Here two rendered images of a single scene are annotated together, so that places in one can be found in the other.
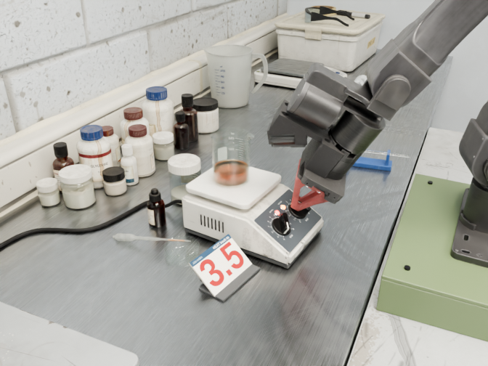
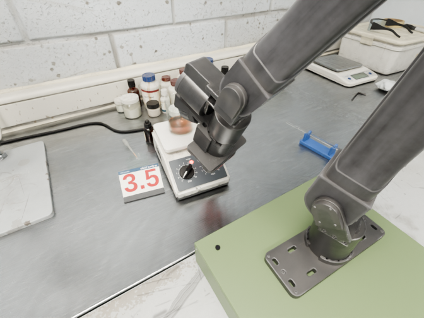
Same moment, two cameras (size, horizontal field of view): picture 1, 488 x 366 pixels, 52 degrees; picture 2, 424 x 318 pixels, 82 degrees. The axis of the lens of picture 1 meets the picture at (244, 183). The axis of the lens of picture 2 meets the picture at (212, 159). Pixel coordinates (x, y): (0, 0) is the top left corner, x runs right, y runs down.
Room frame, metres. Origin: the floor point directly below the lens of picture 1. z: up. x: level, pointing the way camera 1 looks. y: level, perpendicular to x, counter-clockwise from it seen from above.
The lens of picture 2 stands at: (0.36, -0.32, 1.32)
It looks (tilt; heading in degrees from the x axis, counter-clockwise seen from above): 40 degrees down; 34
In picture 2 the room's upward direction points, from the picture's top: straight up
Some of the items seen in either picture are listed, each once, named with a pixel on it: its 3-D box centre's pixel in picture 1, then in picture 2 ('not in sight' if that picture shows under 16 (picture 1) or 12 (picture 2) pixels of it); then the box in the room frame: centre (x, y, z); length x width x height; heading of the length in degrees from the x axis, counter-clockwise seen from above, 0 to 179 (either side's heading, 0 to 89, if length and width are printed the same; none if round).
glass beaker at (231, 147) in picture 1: (232, 159); (180, 116); (0.73, 0.02, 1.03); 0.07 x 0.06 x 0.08; 73
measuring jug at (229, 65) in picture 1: (234, 77); not in sight; (1.37, 0.02, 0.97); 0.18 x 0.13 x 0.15; 75
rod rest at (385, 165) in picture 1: (368, 157); (318, 144); (0.96, -0.26, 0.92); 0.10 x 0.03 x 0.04; 72
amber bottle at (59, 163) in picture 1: (64, 168); (133, 93); (0.85, 0.34, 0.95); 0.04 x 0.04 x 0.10
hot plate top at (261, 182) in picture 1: (234, 183); (182, 132); (0.72, 0.02, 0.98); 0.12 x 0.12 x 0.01; 58
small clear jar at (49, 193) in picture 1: (49, 192); (120, 105); (0.80, 0.36, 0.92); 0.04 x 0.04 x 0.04
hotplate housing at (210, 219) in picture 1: (247, 210); (187, 152); (0.71, -0.01, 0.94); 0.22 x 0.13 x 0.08; 58
